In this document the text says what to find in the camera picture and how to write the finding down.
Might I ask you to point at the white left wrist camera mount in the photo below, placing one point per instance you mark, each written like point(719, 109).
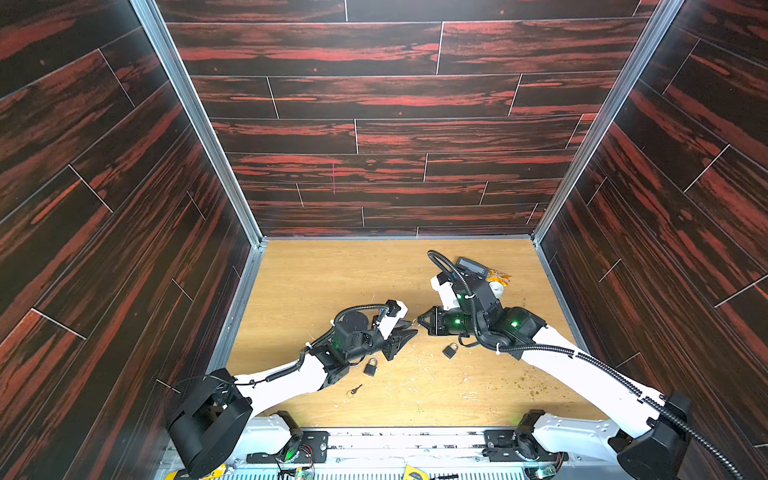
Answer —
point(393, 312)

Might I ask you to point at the grey padlock near left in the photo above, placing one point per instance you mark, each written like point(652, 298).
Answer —
point(371, 367)

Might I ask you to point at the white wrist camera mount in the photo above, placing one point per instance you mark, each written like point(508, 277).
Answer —
point(393, 312)
point(442, 284)

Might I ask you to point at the white label roll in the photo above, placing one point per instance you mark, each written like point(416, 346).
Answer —
point(497, 288)

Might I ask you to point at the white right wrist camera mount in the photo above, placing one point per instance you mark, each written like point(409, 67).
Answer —
point(442, 284)

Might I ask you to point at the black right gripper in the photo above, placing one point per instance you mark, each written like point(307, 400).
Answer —
point(439, 321)

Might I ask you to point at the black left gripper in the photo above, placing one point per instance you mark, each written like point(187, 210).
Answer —
point(387, 339)

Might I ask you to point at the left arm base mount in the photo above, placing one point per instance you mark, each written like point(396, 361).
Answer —
point(294, 447)

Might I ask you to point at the aluminium corner post left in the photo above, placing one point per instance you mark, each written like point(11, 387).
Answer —
point(159, 36)

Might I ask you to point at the aluminium corner post right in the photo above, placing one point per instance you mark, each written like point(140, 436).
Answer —
point(648, 42)

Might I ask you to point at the dark padlock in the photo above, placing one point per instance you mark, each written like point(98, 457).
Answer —
point(450, 350)

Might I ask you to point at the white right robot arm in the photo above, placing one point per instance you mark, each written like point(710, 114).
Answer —
point(644, 433)

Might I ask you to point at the aluminium corner post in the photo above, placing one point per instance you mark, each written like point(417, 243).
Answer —
point(159, 36)
point(648, 42)

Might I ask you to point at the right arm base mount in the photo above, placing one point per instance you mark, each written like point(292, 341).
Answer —
point(519, 444)

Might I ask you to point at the orange snack packet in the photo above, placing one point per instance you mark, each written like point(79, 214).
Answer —
point(498, 277)

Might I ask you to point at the yellow tool at front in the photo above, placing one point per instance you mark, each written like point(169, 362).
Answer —
point(413, 473)

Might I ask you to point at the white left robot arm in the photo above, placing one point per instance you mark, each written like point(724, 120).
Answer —
point(216, 409)

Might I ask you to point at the black desktop calculator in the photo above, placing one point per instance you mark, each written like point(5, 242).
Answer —
point(471, 268)

